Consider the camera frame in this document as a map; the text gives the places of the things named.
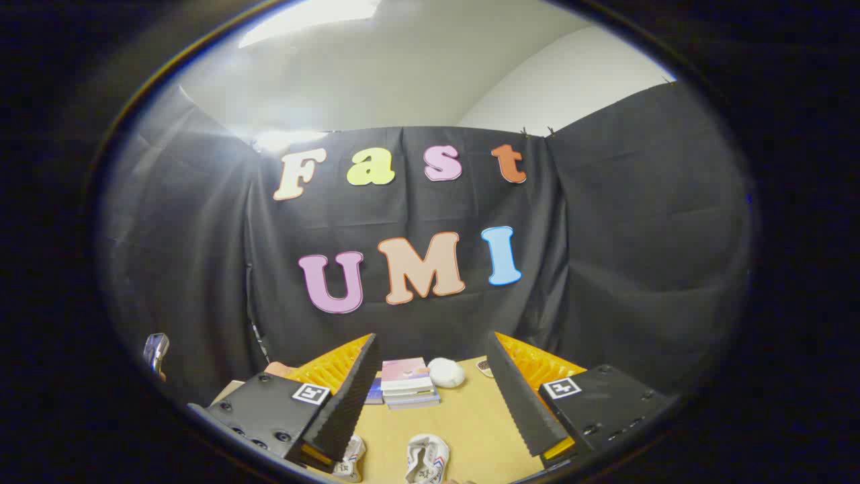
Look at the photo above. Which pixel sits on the white fluffy ball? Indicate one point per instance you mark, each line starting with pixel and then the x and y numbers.
pixel 445 372

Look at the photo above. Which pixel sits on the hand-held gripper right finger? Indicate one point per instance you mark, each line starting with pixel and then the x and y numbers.
pixel 524 410

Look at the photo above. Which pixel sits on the shiny metal object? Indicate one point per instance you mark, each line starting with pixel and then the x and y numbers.
pixel 156 353

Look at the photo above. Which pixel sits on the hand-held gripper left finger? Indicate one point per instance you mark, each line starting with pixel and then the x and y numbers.
pixel 349 410

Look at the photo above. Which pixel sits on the small colour palette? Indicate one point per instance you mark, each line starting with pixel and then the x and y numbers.
pixel 484 368

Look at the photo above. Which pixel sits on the grey blue book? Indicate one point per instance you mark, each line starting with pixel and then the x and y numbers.
pixel 413 405

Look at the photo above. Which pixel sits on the black backdrop cloth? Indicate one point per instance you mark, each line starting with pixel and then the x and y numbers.
pixel 605 235

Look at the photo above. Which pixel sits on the white book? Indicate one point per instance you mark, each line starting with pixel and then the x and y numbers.
pixel 410 394

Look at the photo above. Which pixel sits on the white shoe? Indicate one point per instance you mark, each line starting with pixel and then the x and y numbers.
pixel 351 460
pixel 426 457

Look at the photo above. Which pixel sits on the ceiling light panel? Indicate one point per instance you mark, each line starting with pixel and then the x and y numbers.
pixel 309 17

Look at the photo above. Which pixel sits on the blue cover book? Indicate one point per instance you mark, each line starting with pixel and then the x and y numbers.
pixel 375 393

